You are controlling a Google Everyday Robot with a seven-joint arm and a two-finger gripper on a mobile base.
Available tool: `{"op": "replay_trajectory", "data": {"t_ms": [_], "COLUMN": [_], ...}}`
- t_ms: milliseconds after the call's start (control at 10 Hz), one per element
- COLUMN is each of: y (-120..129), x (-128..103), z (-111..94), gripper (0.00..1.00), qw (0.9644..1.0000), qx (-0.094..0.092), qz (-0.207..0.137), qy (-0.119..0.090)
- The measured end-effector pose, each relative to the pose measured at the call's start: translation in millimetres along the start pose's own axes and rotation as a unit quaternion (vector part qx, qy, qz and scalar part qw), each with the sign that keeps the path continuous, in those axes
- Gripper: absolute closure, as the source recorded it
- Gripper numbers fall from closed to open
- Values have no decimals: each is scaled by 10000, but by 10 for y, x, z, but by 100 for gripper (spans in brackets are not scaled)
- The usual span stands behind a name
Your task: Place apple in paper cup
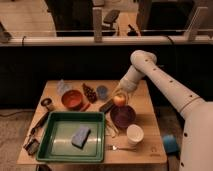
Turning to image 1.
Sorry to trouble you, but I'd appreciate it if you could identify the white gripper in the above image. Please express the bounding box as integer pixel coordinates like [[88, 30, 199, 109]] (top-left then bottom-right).
[[112, 65, 145, 104]]

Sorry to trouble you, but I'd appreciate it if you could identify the red yellow apple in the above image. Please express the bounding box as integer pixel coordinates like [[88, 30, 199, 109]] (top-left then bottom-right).
[[113, 94, 126, 107]]

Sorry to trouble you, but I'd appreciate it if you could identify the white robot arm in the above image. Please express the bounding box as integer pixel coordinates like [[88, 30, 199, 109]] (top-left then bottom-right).
[[118, 50, 213, 171]]

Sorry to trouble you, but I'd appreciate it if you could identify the small blue cup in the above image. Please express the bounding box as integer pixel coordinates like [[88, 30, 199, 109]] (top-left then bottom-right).
[[96, 85, 108, 100]]

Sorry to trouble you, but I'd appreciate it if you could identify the white paper cup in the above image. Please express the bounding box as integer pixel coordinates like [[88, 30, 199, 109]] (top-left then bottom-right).
[[126, 124, 144, 146]]

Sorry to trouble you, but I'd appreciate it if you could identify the small metal cup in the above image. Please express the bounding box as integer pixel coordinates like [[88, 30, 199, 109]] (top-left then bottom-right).
[[41, 98, 54, 111]]

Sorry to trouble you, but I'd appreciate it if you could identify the black brush block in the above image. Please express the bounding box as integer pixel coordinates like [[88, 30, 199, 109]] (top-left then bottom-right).
[[99, 100, 114, 113]]

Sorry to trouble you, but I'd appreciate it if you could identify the purple bowl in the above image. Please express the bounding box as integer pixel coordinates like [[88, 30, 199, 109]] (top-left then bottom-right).
[[110, 105, 136, 129]]

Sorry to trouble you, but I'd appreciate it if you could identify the dark grape bunch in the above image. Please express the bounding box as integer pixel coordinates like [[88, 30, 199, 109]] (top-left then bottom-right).
[[82, 83, 97, 103]]

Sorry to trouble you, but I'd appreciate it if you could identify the red marker pen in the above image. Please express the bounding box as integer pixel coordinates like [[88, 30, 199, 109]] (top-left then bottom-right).
[[80, 103, 90, 111]]

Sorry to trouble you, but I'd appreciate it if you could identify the wooden chopsticks pair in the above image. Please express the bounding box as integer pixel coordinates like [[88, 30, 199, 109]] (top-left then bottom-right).
[[106, 120, 119, 138]]

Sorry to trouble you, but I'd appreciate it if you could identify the orange bowl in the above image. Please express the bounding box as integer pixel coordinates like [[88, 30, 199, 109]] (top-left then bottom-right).
[[61, 90, 83, 110]]

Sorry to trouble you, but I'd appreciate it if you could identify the blue sponge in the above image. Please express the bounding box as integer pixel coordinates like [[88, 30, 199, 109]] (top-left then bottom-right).
[[71, 126, 91, 148]]

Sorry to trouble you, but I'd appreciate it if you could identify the blue round object on floor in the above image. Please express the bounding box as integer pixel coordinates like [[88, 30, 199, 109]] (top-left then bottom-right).
[[163, 135, 180, 154]]

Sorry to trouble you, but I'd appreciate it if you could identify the black office chair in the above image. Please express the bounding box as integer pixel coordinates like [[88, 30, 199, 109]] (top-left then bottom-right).
[[102, 9, 120, 36]]

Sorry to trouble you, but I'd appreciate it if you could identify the green plastic tray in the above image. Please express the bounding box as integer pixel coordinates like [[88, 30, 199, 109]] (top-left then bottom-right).
[[36, 112, 105, 163]]

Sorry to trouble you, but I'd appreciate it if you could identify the black handled spatula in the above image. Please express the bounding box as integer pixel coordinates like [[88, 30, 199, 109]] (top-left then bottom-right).
[[23, 112, 49, 156]]

